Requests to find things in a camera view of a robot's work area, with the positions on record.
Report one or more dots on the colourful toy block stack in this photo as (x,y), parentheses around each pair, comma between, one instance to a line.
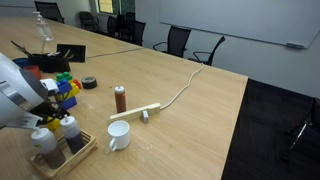
(77,83)

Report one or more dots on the black office chair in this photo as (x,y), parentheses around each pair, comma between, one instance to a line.
(88,20)
(138,31)
(50,10)
(208,53)
(175,40)

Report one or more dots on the squeeze bottle brown sauce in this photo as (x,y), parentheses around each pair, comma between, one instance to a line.
(49,148)

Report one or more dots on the blue toy brick with studs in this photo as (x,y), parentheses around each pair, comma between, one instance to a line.
(64,87)

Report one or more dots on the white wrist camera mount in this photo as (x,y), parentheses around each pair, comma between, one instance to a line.
(23,122)

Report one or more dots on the blue base toy brick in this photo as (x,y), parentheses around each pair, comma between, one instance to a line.
(69,103)

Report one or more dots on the green toy brick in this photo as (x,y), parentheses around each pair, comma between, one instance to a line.
(62,76)

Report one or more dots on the black flat pad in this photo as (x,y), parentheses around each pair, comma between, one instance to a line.
(71,52)

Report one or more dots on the black tape roll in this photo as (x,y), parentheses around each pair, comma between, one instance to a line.
(89,82)

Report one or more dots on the wooden slat crate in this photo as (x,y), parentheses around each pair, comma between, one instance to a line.
(75,156)

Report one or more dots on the blue bowl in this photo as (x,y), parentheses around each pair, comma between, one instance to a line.
(21,62)

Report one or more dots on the red cup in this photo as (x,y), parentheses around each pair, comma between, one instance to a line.
(32,71)

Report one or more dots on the clear sanitizer pump bottle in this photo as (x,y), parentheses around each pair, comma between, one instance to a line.
(44,28)

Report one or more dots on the brown sauce bottle white cap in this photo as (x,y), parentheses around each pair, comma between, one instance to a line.
(120,100)

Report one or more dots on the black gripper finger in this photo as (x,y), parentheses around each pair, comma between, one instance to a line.
(46,120)
(62,113)

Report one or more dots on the whiteboard eraser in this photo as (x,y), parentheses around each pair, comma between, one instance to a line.
(295,45)

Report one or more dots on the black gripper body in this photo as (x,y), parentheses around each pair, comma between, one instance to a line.
(45,111)

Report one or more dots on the window with green view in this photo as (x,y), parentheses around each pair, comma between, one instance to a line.
(115,6)

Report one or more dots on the white power strip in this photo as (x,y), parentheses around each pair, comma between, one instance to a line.
(133,112)

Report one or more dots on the white plug adapter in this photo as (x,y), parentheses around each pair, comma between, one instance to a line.
(145,116)

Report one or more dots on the white ceramic mug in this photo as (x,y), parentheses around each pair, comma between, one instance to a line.
(119,135)

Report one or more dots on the small yellow toy brick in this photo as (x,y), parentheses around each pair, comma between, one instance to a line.
(54,125)

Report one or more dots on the black tool tray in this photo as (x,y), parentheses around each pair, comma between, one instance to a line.
(50,62)

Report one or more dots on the long yellow toy brick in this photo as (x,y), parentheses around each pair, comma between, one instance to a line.
(74,91)

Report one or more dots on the squeeze bottle dark sauce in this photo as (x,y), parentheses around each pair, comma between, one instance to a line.
(74,135)

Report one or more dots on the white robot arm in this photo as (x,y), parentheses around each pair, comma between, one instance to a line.
(13,86)

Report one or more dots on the white wall whiteboard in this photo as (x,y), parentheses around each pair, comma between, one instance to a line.
(240,18)

